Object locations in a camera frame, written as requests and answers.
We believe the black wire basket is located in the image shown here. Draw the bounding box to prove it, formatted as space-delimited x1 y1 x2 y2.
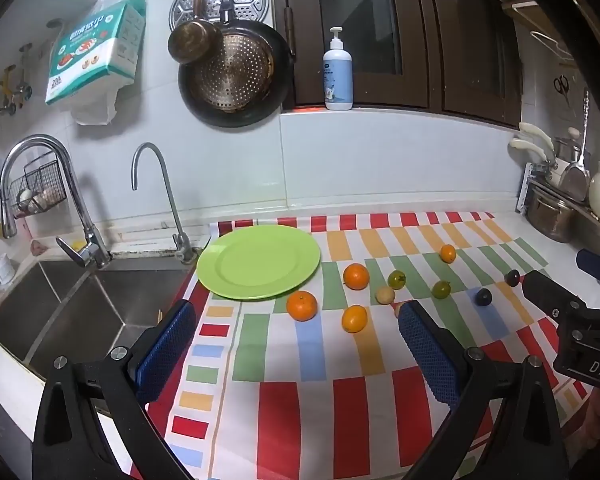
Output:
7 160 68 217

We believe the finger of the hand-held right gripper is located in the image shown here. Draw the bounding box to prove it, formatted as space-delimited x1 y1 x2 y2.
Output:
522 270 588 328
576 249 600 288

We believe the perforated copper strainer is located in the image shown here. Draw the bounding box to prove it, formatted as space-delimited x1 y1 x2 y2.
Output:
190 32 276 111

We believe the green plate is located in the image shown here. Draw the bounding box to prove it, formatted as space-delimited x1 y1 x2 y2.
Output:
196 225 322 302

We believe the mandarin orange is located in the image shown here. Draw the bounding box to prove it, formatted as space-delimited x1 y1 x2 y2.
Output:
343 263 370 291
286 290 318 322

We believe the striped colourful tablecloth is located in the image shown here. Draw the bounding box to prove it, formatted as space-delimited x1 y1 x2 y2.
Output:
145 211 596 480

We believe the large chrome faucet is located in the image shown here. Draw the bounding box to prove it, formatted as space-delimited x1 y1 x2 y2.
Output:
0 134 112 268

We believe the black frying pan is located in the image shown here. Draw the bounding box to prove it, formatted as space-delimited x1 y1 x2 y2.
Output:
177 0 295 128

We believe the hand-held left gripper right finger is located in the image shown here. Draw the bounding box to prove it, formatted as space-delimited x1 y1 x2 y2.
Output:
398 301 583 480

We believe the cream-handled saucepan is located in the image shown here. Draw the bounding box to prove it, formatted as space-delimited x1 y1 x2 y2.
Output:
520 122 557 150
510 139 553 168

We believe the large steel pot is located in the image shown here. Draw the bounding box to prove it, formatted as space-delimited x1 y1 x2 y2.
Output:
525 185 587 244

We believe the dark wooden window frame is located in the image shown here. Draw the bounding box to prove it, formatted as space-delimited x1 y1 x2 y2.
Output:
270 0 523 128

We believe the stainless steel sink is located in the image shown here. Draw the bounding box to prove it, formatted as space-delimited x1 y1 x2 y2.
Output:
0 255 196 382

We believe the small copper ladle pot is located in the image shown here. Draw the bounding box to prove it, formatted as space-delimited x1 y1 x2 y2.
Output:
167 0 222 65

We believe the white wire wall hook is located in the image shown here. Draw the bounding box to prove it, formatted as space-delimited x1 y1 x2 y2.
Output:
530 30 577 67

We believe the steel spatula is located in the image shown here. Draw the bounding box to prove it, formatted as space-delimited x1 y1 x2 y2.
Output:
560 87 592 202

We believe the slim gooseneck faucet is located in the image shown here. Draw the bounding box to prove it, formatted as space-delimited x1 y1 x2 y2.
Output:
131 142 193 262

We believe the steel pot with lid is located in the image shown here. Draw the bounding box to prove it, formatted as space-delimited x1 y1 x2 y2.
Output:
555 127 581 162

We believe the white pump soap bottle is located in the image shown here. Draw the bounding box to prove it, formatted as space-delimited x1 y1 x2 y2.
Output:
323 26 354 111

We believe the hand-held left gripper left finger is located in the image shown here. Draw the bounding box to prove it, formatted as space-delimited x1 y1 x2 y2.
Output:
32 299 198 480

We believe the yellow teal wall hook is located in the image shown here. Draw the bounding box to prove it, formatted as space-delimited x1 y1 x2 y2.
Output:
0 45 33 117

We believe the paper towel pack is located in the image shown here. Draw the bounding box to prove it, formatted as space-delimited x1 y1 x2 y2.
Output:
45 0 147 126

